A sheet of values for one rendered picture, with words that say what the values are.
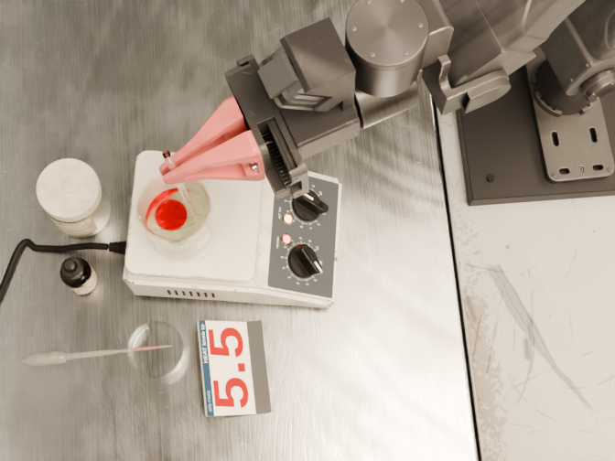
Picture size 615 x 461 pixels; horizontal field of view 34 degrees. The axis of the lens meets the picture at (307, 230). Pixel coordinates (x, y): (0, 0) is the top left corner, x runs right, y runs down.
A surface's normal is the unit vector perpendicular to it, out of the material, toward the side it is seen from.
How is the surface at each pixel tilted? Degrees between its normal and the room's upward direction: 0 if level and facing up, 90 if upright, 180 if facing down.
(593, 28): 74
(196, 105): 0
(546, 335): 0
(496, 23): 43
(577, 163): 2
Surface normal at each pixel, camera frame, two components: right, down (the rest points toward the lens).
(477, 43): -0.60, 0.08
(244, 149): -0.35, -0.07
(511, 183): 0.06, -0.27
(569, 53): -0.87, 0.30
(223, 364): 0.67, -0.26
